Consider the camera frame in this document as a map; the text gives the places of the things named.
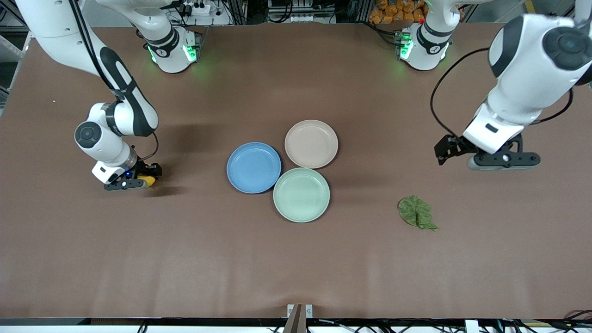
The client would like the green lettuce leaf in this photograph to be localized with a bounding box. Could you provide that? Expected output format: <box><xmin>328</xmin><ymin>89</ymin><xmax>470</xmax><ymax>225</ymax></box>
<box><xmin>398</xmin><ymin>195</ymin><xmax>439</xmax><ymax>231</ymax></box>

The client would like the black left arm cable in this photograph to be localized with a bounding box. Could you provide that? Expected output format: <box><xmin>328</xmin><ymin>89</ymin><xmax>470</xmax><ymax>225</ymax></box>
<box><xmin>430</xmin><ymin>47</ymin><xmax>492</xmax><ymax>139</ymax></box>
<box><xmin>527</xmin><ymin>88</ymin><xmax>574</xmax><ymax>125</ymax></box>

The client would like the black base cable bundle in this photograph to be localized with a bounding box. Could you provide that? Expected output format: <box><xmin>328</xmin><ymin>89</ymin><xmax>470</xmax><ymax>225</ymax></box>
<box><xmin>365</xmin><ymin>21</ymin><xmax>403</xmax><ymax>47</ymax></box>

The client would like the light green plate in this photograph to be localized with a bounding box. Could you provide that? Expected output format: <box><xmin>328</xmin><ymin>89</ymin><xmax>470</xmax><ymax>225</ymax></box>
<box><xmin>273</xmin><ymin>167</ymin><xmax>331</xmax><ymax>223</ymax></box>

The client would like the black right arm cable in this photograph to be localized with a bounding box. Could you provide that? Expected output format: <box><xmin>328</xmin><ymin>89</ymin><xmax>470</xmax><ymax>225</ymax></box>
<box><xmin>68</xmin><ymin>0</ymin><xmax>160</xmax><ymax>162</ymax></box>

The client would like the blue plate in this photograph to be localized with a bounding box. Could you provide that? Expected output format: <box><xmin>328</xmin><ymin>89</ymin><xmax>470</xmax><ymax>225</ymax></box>
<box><xmin>226</xmin><ymin>142</ymin><xmax>282</xmax><ymax>194</ymax></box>

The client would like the camera post with white bracket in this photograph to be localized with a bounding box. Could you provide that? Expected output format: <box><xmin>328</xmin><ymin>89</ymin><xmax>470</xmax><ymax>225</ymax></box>
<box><xmin>283</xmin><ymin>304</ymin><xmax>314</xmax><ymax>333</ymax></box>

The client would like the white power strip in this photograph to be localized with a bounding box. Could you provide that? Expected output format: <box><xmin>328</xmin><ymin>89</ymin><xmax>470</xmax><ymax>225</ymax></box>
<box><xmin>182</xmin><ymin>0</ymin><xmax>212</xmax><ymax>17</ymax></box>

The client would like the bag of orange items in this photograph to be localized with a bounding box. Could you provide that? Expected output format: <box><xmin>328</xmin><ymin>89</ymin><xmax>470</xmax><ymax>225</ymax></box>
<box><xmin>369</xmin><ymin>0</ymin><xmax>427</xmax><ymax>25</ymax></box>

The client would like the beige plate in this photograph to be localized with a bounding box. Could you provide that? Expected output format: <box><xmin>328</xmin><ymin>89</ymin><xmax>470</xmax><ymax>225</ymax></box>
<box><xmin>284</xmin><ymin>120</ymin><xmax>339</xmax><ymax>169</ymax></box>

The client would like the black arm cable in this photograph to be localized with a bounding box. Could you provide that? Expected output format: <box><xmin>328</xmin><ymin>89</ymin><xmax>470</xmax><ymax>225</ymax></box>
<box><xmin>527</xmin><ymin>88</ymin><xmax>574</xmax><ymax>125</ymax></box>
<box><xmin>430</xmin><ymin>47</ymin><xmax>492</xmax><ymax>139</ymax></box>
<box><xmin>68</xmin><ymin>0</ymin><xmax>160</xmax><ymax>162</ymax></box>

